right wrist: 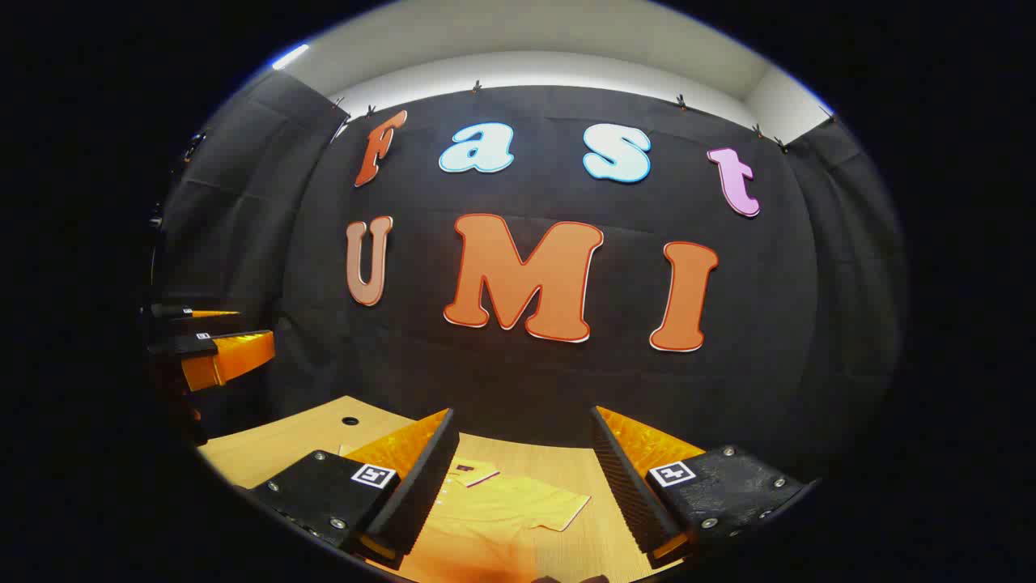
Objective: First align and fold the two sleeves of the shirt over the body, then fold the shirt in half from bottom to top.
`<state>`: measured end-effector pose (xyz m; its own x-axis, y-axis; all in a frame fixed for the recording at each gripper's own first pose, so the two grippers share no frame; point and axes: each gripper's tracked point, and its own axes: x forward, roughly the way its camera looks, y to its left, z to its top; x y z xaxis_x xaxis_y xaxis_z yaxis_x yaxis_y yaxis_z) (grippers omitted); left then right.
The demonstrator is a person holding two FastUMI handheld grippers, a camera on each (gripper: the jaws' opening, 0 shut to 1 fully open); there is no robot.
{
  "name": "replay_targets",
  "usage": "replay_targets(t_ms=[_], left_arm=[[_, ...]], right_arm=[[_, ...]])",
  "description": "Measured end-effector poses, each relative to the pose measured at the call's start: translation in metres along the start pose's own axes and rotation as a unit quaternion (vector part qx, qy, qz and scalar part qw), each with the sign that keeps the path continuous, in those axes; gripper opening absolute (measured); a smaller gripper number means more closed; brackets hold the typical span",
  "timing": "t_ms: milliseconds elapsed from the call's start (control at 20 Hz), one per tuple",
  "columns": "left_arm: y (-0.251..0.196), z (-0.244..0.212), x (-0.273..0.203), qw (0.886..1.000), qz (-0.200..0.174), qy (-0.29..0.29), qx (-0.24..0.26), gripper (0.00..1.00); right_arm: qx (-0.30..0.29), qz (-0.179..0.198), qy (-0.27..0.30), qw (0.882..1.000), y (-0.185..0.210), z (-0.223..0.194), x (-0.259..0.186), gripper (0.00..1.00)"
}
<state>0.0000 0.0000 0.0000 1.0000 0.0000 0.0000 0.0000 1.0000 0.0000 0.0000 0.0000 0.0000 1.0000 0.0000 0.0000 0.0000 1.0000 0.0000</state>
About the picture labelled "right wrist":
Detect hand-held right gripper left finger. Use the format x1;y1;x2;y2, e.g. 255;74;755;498
247;407;461;568

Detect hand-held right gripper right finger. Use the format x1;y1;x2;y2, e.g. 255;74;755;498
589;405;810;572

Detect orange T-shirt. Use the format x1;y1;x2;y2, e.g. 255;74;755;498
401;457;592;583

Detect black backdrop cloth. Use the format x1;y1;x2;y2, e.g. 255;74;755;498
150;69;903;487

